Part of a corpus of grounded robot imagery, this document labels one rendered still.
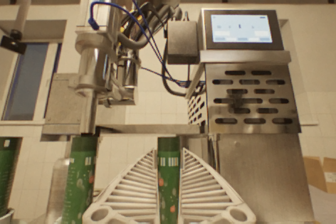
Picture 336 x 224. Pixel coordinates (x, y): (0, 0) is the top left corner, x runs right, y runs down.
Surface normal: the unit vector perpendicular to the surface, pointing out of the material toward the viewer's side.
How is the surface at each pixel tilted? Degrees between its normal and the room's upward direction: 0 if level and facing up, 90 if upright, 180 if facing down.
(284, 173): 90
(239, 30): 90
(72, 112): 90
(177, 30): 90
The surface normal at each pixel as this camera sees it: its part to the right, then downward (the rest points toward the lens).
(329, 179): -0.32, -0.19
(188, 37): 0.00, -0.20
